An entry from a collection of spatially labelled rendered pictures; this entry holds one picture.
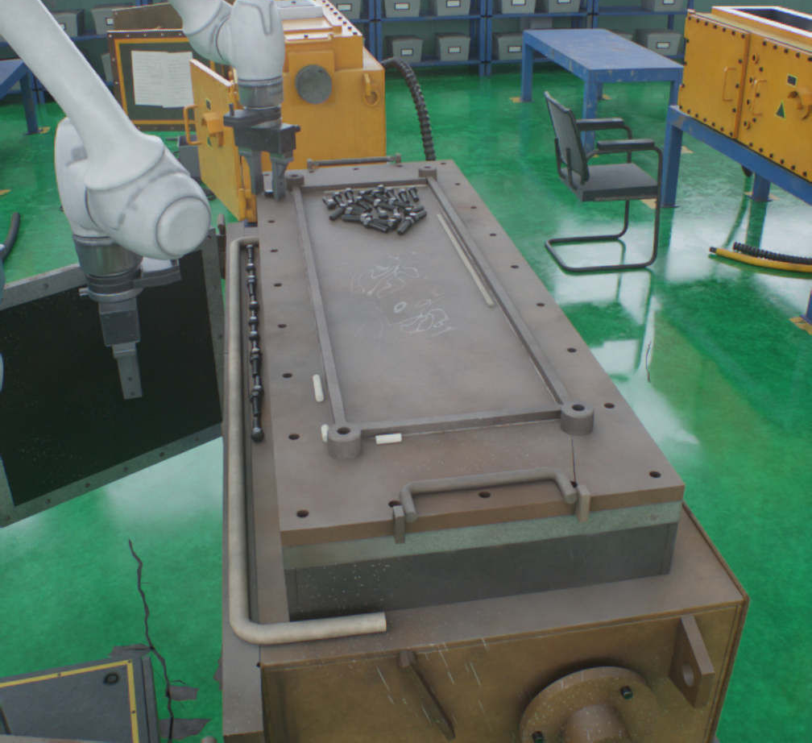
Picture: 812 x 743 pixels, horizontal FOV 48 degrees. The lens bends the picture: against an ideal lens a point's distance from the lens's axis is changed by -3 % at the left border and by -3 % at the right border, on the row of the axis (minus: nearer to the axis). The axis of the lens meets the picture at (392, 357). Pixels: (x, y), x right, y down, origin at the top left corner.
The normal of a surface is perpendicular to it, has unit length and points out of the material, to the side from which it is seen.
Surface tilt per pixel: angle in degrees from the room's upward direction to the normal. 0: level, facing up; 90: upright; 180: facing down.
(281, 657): 0
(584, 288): 0
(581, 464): 0
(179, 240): 95
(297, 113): 90
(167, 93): 90
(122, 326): 90
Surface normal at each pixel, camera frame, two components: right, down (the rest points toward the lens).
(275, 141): -0.59, 0.40
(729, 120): -0.98, 0.10
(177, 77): -0.14, 0.48
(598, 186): 0.01, -0.65
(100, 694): -0.02, -0.88
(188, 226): 0.68, 0.45
